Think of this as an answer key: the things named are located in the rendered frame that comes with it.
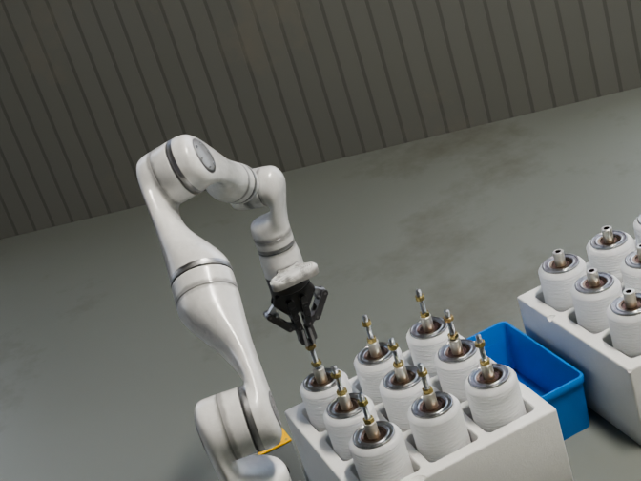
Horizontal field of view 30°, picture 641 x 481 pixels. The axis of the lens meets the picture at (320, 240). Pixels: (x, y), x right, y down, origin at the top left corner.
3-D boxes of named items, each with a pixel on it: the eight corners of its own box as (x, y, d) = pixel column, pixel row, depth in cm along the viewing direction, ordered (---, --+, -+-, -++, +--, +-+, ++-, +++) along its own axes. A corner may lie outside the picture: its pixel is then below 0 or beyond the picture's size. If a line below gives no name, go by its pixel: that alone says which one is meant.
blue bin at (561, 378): (597, 425, 233) (586, 374, 228) (550, 449, 231) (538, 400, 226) (516, 365, 260) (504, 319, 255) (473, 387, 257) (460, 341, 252)
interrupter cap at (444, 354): (438, 345, 228) (437, 343, 228) (477, 338, 226) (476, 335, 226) (438, 367, 221) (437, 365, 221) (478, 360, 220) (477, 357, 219)
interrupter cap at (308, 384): (300, 378, 232) (299, 375, 232) (338, 365, 232) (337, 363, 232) (307, 398, 225) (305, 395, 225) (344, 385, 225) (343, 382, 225)
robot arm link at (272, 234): (307, 232, 217) (262, 240, 220) (283, 156, 211) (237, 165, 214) (299, 250, 211) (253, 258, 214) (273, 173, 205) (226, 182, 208)
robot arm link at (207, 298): (228, 256, 168) (164, 277, 168) (280, 428, 155) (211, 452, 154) (241, 284, 176) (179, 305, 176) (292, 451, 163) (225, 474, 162)
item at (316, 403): (320, 449, 240) (295, 376, 233) (365, 434, 241) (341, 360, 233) (329, 476, 231) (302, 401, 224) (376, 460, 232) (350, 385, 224)
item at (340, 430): (390, 500, 220) (363, 421, 212) (341, 501, 224) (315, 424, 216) (403, 467, 228) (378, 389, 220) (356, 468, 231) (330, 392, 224)
